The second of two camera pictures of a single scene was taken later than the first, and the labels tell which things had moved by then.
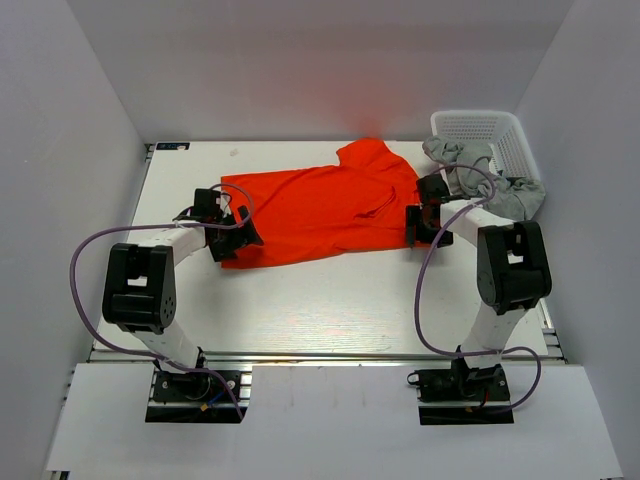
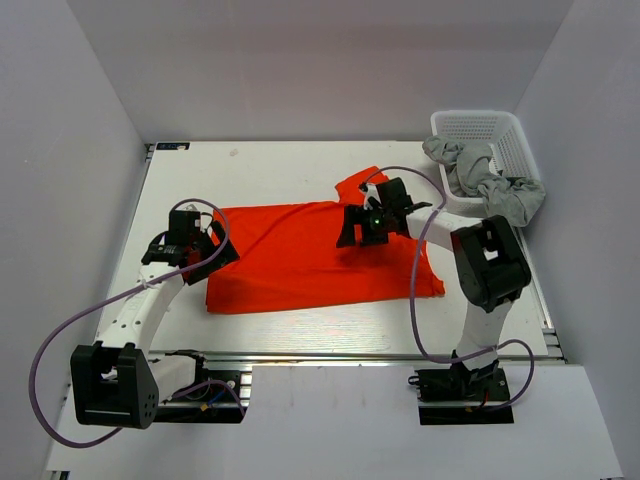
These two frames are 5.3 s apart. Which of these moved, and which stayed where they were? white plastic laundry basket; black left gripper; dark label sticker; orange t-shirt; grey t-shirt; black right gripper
Moved: black left gripper; orange t-shirt; black right gripper
Stayed: grey t-shirt; dark label sticker; white plastic laundry basket
